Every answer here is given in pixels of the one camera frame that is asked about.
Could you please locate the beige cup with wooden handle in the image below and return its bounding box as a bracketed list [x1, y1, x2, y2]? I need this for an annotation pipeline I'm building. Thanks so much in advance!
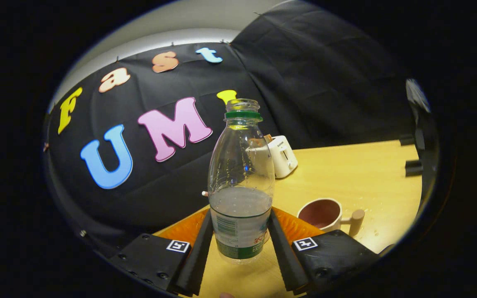
[297, 198, 366, 237]

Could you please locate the white toaster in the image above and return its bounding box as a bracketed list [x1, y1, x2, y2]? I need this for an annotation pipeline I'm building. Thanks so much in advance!
[263, 135, 299, 179]

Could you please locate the black backdrop cloth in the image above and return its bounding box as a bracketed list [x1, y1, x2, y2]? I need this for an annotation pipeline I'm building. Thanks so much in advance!
[44, 0, 417, 259]

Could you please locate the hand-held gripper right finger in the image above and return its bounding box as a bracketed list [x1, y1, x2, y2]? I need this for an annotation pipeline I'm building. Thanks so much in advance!
[267, 208, 381, 295]

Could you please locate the clear plastic juice bottle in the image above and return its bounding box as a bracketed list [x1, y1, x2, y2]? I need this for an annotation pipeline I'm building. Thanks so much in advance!
[207, 99, 275, 264]

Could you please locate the black metal stand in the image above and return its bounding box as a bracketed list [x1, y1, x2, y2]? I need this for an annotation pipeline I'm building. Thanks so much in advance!
[399, 79, 441, 207]

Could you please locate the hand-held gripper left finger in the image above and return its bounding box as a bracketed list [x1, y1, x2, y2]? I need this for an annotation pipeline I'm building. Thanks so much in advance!
[110, 208, 214, 296]

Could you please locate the wooden table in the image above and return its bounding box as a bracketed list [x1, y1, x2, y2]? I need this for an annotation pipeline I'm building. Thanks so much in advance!
[154, 140, 423, 298]

